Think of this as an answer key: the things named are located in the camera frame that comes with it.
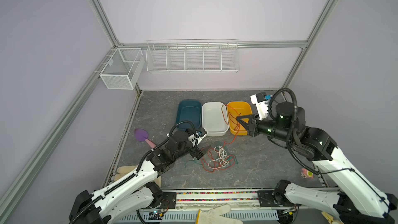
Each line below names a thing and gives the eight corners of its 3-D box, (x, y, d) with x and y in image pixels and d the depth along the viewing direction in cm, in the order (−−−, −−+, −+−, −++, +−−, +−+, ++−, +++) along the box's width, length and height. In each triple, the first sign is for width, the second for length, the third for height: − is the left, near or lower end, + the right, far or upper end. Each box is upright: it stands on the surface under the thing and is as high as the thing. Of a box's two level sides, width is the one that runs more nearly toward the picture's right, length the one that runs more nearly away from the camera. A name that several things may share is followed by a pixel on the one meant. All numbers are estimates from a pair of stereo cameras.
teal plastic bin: (175, 131, 100) (173, 126, 95) (179, 105, 115) (177, 99, 110) (201, 131, 100) (200, 126, 95) (201, 105, 115) (201, 99, 109)
